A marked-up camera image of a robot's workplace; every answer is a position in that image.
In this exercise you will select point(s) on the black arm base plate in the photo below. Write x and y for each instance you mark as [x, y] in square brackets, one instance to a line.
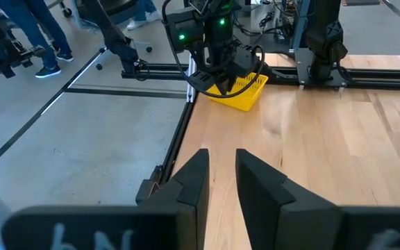
[304, 69]

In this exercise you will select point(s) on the black aluminium table frame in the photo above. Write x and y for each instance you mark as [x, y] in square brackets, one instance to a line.
[384, 73]

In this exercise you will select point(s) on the blue metal post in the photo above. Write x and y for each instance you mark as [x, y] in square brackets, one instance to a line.
[299, 24]

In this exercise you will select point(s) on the black office chair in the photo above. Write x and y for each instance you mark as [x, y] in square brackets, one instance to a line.
[113, 34]

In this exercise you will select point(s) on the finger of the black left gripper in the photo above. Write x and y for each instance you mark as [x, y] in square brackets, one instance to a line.
[228, 81]
[202, 81]

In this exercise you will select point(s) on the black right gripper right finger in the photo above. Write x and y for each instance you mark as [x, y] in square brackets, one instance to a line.
[307, 229]

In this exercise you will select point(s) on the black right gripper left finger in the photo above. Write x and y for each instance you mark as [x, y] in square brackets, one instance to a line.
[116, 229]

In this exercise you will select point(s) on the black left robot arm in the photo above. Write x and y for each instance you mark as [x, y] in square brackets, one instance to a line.
[325, 38]

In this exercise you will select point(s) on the yellow plastic mesh basket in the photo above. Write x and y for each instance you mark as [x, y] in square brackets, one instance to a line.
[247, 97]

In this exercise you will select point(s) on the person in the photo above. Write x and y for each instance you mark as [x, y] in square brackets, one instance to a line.
[144, 10]
[30, 31]

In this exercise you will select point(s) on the silver frame bracket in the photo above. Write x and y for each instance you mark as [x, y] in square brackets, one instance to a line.
[190, 93]

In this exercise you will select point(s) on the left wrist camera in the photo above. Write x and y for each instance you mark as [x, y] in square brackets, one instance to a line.
[247, 59]

